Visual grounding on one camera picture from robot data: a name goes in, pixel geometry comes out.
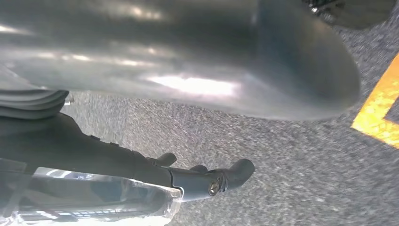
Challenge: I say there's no yellow floor tape square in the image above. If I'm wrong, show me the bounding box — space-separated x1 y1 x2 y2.
351 53 399 150

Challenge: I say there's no black right robot leg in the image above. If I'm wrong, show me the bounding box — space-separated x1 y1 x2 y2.
302 0 397 30

